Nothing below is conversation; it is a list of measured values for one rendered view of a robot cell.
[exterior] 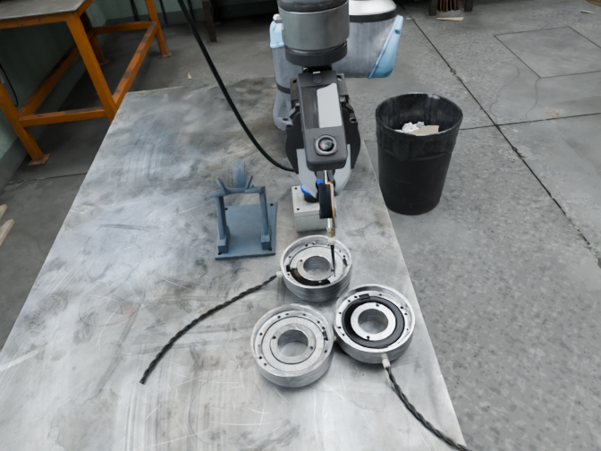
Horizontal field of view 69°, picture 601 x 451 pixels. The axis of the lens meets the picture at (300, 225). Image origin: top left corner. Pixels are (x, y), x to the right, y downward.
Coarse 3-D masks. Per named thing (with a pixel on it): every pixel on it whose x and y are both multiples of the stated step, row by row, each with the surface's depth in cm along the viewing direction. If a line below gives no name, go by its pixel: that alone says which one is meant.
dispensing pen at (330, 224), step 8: (328, 176) 60; (320, 184) 59; (328, 184) 59; (320, 192) 59; (328, 192) 59; (320, 200) 59; (328, 200) 59; (320, 208) 59; (328, 208) 59; (320, 216) 61; (328, 216) 60; (328, 224) 61; (328, 232) 62; (328, 240) 62
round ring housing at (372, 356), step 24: (360, 288) 60; (384, 288) 59; (336, 312) 58; (360, 312) 58; (384, 312) 58; (408, 312) 57; (336, 336) 56; (384, 336) 55; (408, 336) 54; (360, 360) 54
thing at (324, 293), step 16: (304, 240) 68; (320, 240) 68; (336, 240) 67; (288, 256) 67; (304, 256) 66; (320, 256) 66; (288, 272) 64; (304, 272) 64; (288, 288) 64; (304, 288) 61; (320, 288) 60; (336, 288) 62
